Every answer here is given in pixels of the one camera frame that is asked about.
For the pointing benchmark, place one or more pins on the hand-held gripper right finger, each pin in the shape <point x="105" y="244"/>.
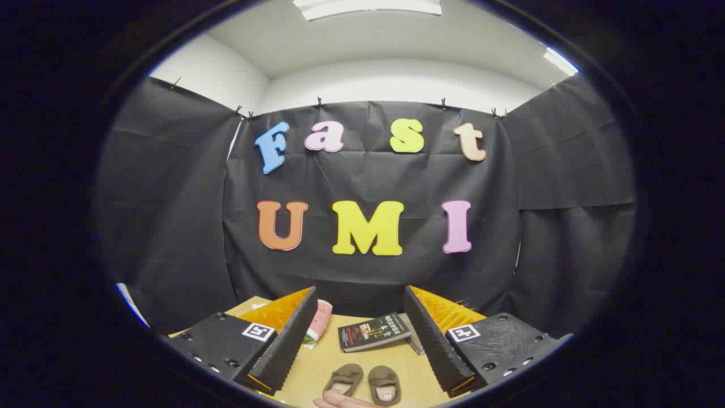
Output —
<point x="433" y="340"/>

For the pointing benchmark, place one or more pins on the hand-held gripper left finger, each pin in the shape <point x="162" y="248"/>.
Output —
<point x="289" y="340"/>

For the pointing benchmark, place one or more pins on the brown fuzzy shoe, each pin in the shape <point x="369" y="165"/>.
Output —
<point x="345" y="375"/>
<point x="385" y="378"/>

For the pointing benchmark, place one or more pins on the beige cover book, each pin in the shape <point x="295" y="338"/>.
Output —
<point x="416" y="340"/>

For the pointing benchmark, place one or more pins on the watermelon slice plush toy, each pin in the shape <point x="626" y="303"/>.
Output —
<point x="322" y="320"/>

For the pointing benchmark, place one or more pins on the black cover book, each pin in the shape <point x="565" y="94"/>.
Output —
<point x="374" y="331"/>

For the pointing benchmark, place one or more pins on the row of black cloth clips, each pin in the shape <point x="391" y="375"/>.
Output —
<point x="319" y="102"/>

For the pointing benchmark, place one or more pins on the small ceiling light panel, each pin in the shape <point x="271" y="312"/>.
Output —
<point x="561" y="61"/>

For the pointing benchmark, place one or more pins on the long ceiling light panel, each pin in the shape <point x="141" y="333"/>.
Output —
<point x="368" y="7"/>

